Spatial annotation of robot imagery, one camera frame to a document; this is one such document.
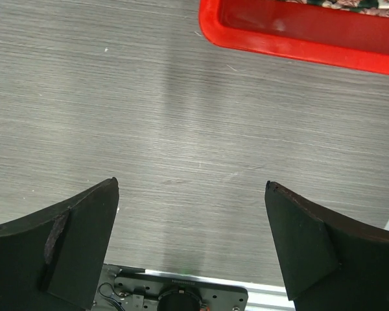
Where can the red plastic bin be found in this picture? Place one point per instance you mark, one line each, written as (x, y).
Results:
(300, 32)

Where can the floral rose necktie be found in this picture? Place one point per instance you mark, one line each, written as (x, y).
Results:
(369, 7)

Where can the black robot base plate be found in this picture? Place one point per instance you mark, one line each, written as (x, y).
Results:
(128, 288)

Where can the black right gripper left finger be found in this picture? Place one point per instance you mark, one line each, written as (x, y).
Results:
(52, 259)

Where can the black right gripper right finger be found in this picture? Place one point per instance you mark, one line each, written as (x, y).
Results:
(328, 261)

